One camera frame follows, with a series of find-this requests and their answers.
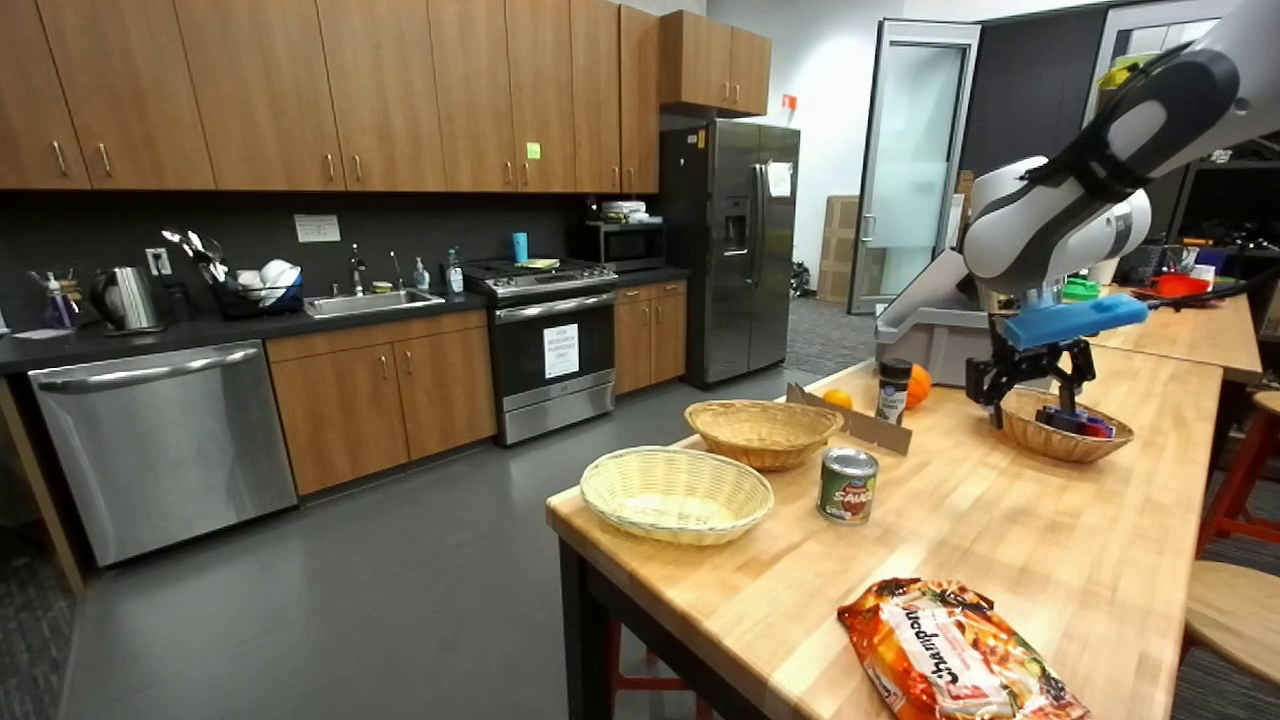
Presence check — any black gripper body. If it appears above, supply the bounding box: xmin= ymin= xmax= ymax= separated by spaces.
xmin=965 ymin=335 xmax=1101 ymax=396

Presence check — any blue brick toy train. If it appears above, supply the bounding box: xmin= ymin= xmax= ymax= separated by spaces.
xmin=1038 ymin=403 xmax=1116 ymax=440

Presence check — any brown wicker basket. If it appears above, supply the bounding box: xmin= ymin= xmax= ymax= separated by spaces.
xmin=995 ymin=396 xmax=1138 ymax=468
xmin=679 ymin=396 xmax=847 ymax=471

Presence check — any cream wicker basket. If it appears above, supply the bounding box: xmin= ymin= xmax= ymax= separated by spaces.
xmin=578 ymin=440 xmax=780 ymax=550

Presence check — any grey plastic bin with lid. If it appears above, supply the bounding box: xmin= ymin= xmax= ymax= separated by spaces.
xmin=872 ymin=249 xmax=995 ymax=392

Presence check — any spice bottle black lid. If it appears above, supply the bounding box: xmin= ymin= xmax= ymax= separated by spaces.
xmin=872 ymin=355 xmax=917 ymax=430

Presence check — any flat grey metal tool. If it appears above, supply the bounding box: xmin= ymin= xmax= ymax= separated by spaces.
xmin=784 ymin=380 xmax=917 ymax=459

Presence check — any red bowl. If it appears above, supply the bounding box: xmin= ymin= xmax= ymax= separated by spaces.
xmin=1153 ymin=270 xmax=1218 ymax=304

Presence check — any tin can green label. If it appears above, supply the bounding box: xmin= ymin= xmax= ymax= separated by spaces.
xmin=816 ymin=447 xmax=886 ymax=528

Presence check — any red stool with wooden seat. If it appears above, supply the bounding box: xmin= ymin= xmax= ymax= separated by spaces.
xmin=1198 ymin=388 xmax=1280 ymax=557

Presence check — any cardboard box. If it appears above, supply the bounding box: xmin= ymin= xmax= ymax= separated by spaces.
xmin=816 ymin=192 xmax=864 ymax=312

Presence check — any orange snack bag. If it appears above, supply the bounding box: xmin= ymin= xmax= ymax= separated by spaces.
xmin=838 ymin=571 xmax=1098 ymax=720

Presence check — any round wooden stool seat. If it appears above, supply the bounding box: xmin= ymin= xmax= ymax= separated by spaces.
xmin=1179 ymin=557 xmax=1280 ymax=692

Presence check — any frosted glass door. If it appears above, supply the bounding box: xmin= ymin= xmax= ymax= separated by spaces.
xmin=847 ymin=16 xmax=988 ymax=319

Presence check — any stainless steel refrigerator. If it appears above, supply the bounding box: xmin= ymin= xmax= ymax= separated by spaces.
xmin=659 ymin=118 xmax=803 ymax=392

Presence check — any narrow wooden base cabinet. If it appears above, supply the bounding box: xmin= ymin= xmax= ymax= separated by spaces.
xmin=613 ymin=276 xmax=693 ymax=401

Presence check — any black microwave oven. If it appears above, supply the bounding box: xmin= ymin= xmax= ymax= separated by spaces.
xmin=571 ymin=216 xmax=674 ymax=270

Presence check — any white paper sheet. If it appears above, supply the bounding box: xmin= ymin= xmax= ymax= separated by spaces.
xmin=541 ymin=319 xmax=586 ymax=384

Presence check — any red metal stool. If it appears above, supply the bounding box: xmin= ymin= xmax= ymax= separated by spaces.
xmin=605 ymin=613 xmax=726 ymax=720

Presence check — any wooden cabinet above refrigerator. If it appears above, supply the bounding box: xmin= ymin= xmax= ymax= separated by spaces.
xmin=657 ymin=9 xmax=778 ymax=121

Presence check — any stainless steel oven range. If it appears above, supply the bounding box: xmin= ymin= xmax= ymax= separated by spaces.
xmin=475 ymin=260 xmax=624 ymax=447

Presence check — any wooden sink base cabinet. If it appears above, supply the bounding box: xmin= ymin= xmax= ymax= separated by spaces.
xmin=264 ymin=310 xmax=499 ymax=500

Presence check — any steel kitchen sink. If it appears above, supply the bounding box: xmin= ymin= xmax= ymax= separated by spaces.
xmin=299 ymin=283 xmax=450 ymax=319

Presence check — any dish rack with dishes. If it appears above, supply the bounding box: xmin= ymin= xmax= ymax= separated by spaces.
xmin=195 ymin=254 xmax=308 ymax=319

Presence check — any stainless steel dishwasher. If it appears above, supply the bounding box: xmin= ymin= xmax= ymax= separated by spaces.
xmin=26 ymin=331 xmax=299 ymax=568

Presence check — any silver electric kettle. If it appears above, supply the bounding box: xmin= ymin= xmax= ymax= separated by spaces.
xmin=98 ymin=260 xmax=162 ymax=331

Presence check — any clear utensil jar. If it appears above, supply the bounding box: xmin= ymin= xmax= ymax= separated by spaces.
xmin=32 ymin=264 xmax=85 ymax=331

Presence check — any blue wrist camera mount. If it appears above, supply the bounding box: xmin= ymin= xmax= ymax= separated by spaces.
xmin=995 ymin=294 xmax=1153 ymax=355

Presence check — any white wall notice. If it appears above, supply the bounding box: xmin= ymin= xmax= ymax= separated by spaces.
xmin=293 ymin=207 xmax=343 ymax=249

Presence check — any wooden wall cabinet row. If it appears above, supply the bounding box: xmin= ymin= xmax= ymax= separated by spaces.
xmin=0 ymin=0 xmax=663 ymax=197

